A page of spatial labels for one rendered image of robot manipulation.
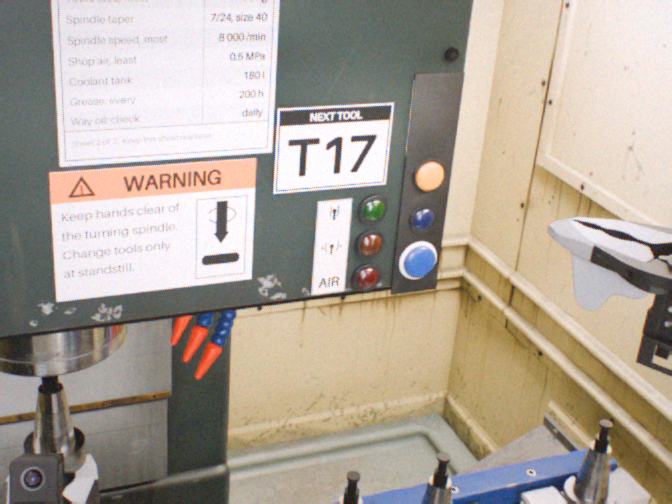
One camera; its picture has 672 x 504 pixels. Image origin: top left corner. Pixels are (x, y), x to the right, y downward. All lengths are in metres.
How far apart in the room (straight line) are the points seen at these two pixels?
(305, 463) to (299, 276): 1.49
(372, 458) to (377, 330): 0.31
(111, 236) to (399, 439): 1.68
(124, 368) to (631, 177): 0.90
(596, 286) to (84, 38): 0.41
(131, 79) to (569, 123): 1.26
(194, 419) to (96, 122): 1.06
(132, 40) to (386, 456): 1.74
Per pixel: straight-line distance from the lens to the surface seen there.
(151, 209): 0.76
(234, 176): 0.77
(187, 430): 1.74
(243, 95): 0.75
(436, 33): 0.80
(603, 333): 1.86
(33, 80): 0.71
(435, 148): 0.83
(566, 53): 1.87
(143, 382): 1.61
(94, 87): 0.72
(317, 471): 2.28
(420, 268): 0.86
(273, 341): 2.14
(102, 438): 1.66
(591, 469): 1.26
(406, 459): 2.34
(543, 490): 1.29
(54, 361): 0.96
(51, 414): 1.07
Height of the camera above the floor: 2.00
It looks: 26 degrees down
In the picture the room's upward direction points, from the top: 5 degrees clockwise
